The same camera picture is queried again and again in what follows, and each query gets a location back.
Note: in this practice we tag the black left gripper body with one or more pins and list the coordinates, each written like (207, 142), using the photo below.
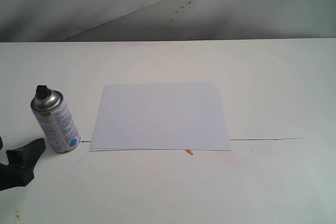
(15, 177)

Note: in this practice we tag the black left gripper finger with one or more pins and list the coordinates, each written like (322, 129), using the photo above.
(27, 155)

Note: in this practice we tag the white spray paint can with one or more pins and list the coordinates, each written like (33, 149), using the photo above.
(54, 117)

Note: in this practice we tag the white backdrop sheet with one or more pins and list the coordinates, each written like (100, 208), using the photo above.
(151, 20)

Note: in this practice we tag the white paper sheet stack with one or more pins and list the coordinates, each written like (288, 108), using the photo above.
(161, 116)

